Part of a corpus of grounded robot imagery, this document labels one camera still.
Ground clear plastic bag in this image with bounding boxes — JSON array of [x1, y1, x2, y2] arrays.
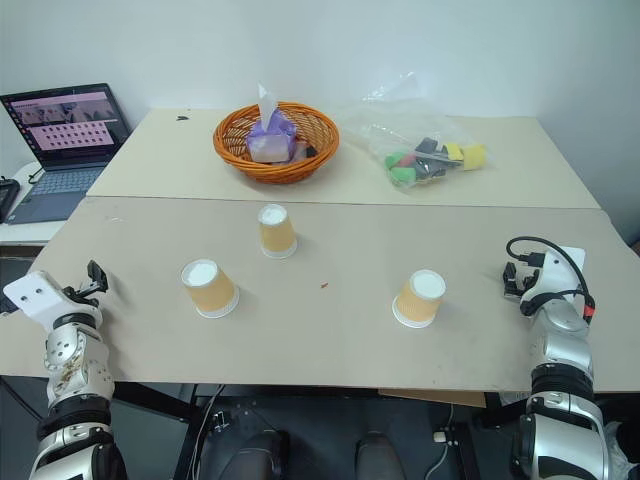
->
[[341, 69, 497, 194]]

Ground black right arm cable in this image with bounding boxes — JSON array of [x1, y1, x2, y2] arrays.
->
[[505, 236, 597, 321]]

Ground orange wicker basket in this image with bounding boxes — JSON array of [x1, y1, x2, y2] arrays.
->
[[213, 101, 342, 186]]

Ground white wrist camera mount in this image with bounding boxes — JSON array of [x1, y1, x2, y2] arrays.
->
[[519, 246, 587, 304], [2, 271, 68, 330]]

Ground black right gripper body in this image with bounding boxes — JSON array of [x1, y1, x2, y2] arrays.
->
[[513, 269, 542, 303]]

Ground open grey laptop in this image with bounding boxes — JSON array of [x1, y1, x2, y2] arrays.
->
[[0, 82, 133, 225]]

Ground dark rounded shape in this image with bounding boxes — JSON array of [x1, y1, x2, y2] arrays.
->
[[355, 431, 407, 480], [233, 429, 292, 480]]

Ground orange paper cup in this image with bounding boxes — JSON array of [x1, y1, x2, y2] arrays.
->
[[256, 203, 299, 260], [391, 269, 447, 330], [180, 258, 241, 320]]

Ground white cable under table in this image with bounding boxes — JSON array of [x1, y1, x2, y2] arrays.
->
[[191, 384, 227, 474]]

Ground purple tissue pack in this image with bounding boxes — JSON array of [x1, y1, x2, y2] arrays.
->
[[246, 82, 298, 164]]

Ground black handheld device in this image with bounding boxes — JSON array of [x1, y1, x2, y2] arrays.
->
[[0, 176, 21, 222]]

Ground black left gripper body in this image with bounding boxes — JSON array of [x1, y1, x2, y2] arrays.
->
[[61, 280, 102, 310]]

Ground white plug with cable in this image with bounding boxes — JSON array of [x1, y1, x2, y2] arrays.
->
[[424, 402, 456, 476]]

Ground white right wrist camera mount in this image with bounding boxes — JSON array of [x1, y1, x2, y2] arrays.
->
[[519, 246, 587, 304]]

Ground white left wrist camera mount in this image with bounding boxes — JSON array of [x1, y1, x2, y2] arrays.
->
[[2, 271, 68, 330]]

